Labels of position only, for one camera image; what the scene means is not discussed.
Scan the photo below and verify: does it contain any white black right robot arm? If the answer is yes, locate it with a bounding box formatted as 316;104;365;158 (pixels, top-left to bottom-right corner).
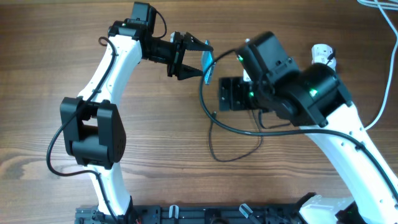
219;32;397;223

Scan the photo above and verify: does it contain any blue Galaxy smartphone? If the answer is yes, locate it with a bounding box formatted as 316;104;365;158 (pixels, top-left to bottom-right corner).
201;51;215;85

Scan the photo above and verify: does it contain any white cables top right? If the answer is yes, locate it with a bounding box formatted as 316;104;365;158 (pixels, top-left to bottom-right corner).
356;0;398;11

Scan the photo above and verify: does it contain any thin black charger cable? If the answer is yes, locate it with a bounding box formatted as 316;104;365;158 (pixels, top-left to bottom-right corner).
208;108;293;163

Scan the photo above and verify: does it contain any white power strip cord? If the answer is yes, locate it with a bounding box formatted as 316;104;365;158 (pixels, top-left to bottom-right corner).
364;0;398;131

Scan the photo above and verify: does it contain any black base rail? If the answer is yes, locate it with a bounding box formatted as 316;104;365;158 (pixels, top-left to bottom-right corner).
75;203;305;224

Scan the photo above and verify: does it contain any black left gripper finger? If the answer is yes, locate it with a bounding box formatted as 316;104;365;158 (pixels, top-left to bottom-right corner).
177;64;203;80
185;35;213;52

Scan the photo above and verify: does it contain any white power strip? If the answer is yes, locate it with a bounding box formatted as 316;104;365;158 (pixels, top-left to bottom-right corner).
311;44;336;71

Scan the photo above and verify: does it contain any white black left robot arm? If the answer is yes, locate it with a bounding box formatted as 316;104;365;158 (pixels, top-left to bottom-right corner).
60;2;213;223

